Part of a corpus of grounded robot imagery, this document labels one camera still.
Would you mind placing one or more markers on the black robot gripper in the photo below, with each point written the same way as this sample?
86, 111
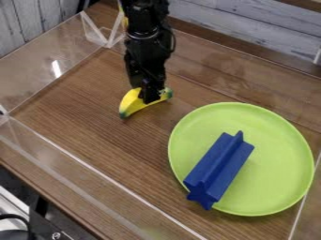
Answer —
149, 45

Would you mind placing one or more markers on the yellow toy banana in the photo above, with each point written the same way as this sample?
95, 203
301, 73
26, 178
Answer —
133, 104

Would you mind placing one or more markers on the green round plate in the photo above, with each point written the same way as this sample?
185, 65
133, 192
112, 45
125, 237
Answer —
276, 176

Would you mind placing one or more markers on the yellow blue labelled can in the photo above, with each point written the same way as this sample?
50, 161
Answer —
125, 19

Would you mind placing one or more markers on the blue star-shaped block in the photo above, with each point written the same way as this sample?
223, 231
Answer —
211, 177

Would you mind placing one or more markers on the clear acrylic corner bracket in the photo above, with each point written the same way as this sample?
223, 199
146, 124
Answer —
104, 36

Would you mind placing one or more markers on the clear acrylic front wall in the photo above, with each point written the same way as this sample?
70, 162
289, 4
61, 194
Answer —
102, 204

